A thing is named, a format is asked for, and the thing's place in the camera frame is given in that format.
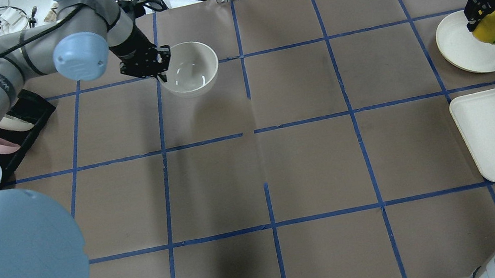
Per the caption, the cream ceramic bowl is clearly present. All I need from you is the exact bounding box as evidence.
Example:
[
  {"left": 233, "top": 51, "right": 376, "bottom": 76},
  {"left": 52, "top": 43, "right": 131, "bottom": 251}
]
[{"left": 160, "top": 41, "right": 219, "bottom": 98}]

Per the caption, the cream plate in rack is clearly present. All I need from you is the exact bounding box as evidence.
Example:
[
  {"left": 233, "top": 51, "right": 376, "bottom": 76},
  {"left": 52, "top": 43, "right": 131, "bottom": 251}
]
[{"left": 0, "top": 115, "right": 35, "bottom": 133}]

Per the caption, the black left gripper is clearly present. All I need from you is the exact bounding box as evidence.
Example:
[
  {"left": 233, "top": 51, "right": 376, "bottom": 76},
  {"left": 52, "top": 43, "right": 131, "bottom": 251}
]
[{"left": 118, "top": 45, "right": 171, "bottom": 83}]

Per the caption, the yellow lemon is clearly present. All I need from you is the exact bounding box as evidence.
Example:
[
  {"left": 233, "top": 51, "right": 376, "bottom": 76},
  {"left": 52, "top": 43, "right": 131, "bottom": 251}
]
[{"left": 472, "top": 10, "right": 495, "bottom": 45}]

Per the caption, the black dish rack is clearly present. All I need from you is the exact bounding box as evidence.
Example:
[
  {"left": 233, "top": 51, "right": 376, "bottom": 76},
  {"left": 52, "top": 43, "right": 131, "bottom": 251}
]
[{"left": 0, "top": 89, "right": 56, "bottom": 182}]

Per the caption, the cream round plate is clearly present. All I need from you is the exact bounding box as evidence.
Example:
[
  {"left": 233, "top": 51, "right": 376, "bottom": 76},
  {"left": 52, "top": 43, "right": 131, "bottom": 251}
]
[{"left": 435, "top": 11, "right": 495, "bottom": 73}]

